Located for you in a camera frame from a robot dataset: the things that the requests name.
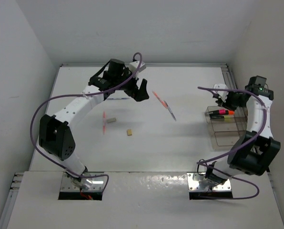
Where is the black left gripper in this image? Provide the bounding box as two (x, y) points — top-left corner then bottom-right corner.
(113, 67), (148, 101)

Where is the pink black highlighter marker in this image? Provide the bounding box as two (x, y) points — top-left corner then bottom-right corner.
(209, 109), (226, 115)

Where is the yellow black highlighter marker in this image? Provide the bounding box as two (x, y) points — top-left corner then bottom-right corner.
(210, 115), (232, 120)

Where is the tan eraser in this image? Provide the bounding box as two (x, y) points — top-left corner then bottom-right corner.
(127, 129), (132, 136)

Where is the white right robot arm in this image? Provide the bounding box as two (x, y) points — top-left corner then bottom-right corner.
(198, 75), (281, 185)

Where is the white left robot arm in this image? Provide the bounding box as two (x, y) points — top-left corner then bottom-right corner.
(39, 59), (149, 181)

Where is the orange double-ended pen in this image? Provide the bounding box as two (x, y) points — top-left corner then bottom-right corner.
(152, 91), (168, 108)

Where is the clear plastic organizer tray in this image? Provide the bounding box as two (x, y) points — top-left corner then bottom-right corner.
(204, 106), (247, 151)

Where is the blue ballpoint pen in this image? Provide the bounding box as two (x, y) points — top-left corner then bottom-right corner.
(107, 97), (130, 100)

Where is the purple double-ended pen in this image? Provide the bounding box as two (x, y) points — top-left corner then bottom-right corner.
(167, 106), (177, 121)

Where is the grey white eraser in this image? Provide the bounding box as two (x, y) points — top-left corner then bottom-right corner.
(106, 117), (117, 123)

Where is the pink double-ended pen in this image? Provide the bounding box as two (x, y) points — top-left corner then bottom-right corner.
(102, 111), (106, 135)

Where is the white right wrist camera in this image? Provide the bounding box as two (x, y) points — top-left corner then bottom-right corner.
(213, 83), (228, 102)

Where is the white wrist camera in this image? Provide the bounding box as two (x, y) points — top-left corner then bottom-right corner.
(213, 83), (228, 102)
(129, 61), (146, 73)

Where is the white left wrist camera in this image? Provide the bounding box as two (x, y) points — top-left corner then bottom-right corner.
(129, 61), (146, 73)

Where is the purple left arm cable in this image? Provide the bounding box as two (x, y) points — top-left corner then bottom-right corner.
(29, 52), (142, 191)

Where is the aluminium frame rail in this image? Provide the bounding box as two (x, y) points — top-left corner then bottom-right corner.
(60, 63), (227, 68)

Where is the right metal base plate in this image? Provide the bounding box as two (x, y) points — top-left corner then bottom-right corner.
(187, 172), (232, 193)

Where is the metal base plate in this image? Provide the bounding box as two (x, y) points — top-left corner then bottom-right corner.
(187, 172), (232, 193)
(60, 172), (105, 192)

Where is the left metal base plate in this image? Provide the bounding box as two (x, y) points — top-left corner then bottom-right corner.
(60, 172), (105, 192)

